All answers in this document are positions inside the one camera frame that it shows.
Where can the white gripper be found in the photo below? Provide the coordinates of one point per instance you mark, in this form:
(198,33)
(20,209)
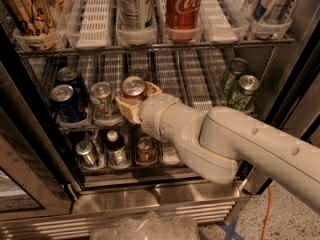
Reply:
(154,113)

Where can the red coke can front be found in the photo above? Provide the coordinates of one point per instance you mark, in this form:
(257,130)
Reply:
(134,89)

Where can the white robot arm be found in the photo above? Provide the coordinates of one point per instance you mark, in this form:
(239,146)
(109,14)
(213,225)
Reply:
(214,143)

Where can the white green soda can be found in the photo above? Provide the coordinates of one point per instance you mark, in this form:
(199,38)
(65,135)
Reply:
(102,97)

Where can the brown can bottom shelf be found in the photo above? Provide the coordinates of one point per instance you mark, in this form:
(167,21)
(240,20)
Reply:
(145,150)

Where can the silver slim can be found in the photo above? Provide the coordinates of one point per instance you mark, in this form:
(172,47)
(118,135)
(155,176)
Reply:
(85,150)

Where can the blue pepsi can front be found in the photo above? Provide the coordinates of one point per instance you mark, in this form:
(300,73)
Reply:
(67,103)

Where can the blue pepsi can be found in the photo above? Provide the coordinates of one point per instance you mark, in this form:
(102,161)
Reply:
(67,103)
(70,76)

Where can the blue pepsi can rear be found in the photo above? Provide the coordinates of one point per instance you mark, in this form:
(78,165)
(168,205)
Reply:
(70,76)

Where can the stainless steel fridge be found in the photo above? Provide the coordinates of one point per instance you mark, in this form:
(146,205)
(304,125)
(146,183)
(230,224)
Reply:
(59,197)

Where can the white green labelled can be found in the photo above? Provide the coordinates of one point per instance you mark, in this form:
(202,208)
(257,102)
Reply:
(136,15)

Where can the green can front right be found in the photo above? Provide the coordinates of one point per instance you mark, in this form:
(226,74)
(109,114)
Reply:
(242,95)

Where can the green can rear right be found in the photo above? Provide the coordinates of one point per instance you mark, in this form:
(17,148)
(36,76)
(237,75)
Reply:
(232,73)

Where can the tall red Coca-Cola can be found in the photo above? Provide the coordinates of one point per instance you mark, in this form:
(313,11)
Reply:
(182,19)

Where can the gold La Croix can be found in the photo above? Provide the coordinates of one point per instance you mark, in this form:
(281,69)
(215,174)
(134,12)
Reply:
(34,20)

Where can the dark bottle white cap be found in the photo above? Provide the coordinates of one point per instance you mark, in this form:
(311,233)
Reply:
(116,148)

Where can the clear plastic bag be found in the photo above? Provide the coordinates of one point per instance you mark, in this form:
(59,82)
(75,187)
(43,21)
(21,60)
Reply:
(150,227)

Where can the blue tape cross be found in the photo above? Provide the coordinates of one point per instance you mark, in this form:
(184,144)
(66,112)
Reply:
(230,230)

